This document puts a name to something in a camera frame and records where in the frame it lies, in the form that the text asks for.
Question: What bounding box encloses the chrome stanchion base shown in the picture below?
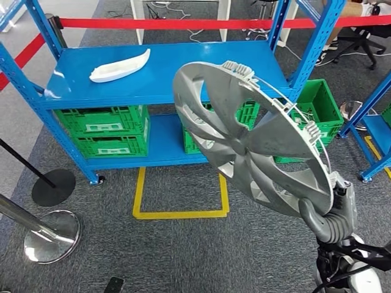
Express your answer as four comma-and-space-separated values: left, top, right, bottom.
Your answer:
340, 101, 377, 131

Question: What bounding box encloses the red barrier belt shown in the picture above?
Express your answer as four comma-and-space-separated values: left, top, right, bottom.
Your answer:
60, 15, 391, 31
0, 33, 47, 92

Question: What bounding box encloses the chrome stanchion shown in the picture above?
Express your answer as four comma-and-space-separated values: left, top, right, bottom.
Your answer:
0, 193, 82, 265

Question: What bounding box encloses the white desk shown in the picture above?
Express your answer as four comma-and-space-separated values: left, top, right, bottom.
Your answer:
130, 0, 232, 45
279, 0, 298, 47

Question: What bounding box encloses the black office chair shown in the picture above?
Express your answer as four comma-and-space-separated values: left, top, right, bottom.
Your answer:
333, 24, 387, 70

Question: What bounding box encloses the black belt stanchion post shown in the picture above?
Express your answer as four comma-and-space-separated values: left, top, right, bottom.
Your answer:
45, 14, 68, 49

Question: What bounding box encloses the white floor cable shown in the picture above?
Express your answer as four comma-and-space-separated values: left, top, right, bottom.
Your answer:
188, 28, 205, 43

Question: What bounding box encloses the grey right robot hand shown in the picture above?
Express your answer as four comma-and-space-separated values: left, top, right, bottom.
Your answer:
298, 173, 359, 240

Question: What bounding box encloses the grey plastic wheel hubcap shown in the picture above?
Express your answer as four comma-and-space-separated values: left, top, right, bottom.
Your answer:
172, 60, 335, 219

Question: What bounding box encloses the person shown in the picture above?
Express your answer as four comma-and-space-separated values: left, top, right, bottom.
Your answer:
315, 0, 391, 68

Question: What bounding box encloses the blue metal shelf rack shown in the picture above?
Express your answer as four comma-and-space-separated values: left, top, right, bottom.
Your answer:
0, 0, 347, 186
337, 73, 391, 183

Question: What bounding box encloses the black router device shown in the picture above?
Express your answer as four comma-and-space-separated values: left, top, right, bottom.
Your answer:
146, 3, 162, 20

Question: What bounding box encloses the black stanchion with round base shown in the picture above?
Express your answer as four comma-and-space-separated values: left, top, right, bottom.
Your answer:
0, 139, 76, 208

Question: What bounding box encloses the white curved plastic car part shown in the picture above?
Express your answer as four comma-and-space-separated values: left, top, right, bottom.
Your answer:
89, 48, 151, 84

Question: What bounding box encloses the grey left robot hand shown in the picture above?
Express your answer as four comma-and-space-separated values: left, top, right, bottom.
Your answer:
103, 277, 125, 293

